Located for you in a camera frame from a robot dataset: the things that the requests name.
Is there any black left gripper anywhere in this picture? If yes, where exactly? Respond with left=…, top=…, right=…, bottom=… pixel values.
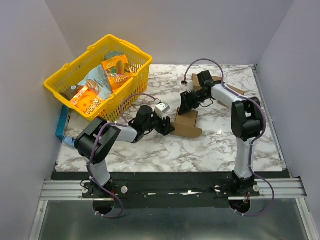
left=143, top=110, right=175, bottom=136

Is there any brown cardboard box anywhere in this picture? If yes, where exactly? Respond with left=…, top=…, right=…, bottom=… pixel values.
left=171, top=107, right=203, bottom=138

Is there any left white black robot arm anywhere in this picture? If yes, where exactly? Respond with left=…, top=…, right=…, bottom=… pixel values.
left=74, top=102, right=175, bottom=198

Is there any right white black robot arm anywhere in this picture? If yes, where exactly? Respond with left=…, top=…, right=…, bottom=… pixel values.
left=178, top=70, right=266, bottom=196

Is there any large folded cardboard box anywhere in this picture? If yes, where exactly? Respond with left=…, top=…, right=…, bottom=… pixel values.
left=191, top=73, right=224, bottom=93

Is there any small folded cardboard box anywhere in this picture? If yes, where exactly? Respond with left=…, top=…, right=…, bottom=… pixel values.
left=218, top=84, right=245, bottom=108

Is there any blue flat box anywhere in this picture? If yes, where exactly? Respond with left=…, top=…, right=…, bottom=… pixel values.
left=55, top=105, right=69, bottom=140

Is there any orange mango snack bag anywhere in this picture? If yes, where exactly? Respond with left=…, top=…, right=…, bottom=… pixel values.
left=101, top=54, right=134, bottom=93

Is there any yellow plastic shopping basket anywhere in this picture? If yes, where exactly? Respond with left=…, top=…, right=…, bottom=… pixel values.
left=43, top=34, right=153, bottom=122

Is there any orange apple snack bag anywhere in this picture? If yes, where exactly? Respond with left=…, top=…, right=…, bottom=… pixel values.
left=70, top=86, right=104, bottom=115

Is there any light blue bread bag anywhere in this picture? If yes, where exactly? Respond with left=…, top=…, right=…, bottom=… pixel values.
left=76, top=65, right=113, bottom=100

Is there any green round snack pack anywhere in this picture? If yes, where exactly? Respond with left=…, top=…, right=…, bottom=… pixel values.
left=104, top=50, right=124, bottom=61

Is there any light blue small carton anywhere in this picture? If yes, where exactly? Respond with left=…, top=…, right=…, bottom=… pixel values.
left=62, top=135, right=76, bottom=148

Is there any dark brown snack pack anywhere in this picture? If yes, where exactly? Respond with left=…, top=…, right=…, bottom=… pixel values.
left=60, top=88, right=78, bottom=101

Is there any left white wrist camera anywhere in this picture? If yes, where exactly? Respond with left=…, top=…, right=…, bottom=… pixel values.
left=154, top=100, right=170, bottom=119

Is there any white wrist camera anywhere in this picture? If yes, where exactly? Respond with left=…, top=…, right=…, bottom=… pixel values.
left=154, top=100, right=170, bottom=119
left=181, top=80, right=195, bottom=93

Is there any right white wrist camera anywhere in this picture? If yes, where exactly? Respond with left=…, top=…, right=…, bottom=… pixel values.
left=181, top=80, right=195, bottom=93

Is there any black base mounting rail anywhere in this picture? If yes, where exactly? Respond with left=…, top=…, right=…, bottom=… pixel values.
left=51, top=172, right=260, bottom=213

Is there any aluminium extrusion frame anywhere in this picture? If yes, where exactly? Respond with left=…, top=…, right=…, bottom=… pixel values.
left=40, top=178, right=307, bottom=201

